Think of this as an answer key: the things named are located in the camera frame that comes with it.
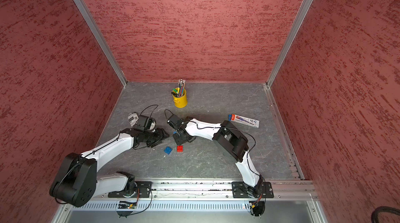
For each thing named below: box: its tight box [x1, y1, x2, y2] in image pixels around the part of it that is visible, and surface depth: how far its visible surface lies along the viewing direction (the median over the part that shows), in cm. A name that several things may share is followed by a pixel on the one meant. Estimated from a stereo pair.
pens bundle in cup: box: [171, 78, 186, 98], surface depth 102 cm
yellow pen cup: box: [172, 88, 188, 109], surface depth 103 cm
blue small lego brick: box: [164, 146, 173, 155], surface depth 88 cm
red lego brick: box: [176, 145, 184, 153], surface depth 88 cm
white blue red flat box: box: [227, 113, 260, 129], surface depth 102 cm
